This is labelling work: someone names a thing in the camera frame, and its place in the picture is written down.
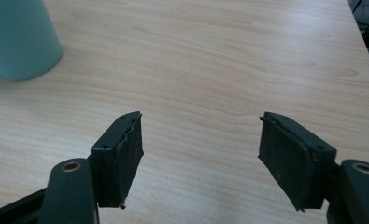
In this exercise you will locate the teal plastic cup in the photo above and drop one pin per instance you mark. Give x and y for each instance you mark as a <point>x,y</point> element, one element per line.
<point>18,39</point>

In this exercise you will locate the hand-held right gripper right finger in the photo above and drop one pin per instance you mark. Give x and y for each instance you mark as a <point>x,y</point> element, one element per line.
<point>292,168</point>

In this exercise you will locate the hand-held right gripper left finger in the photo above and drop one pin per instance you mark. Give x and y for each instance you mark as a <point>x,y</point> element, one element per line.
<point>116,168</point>

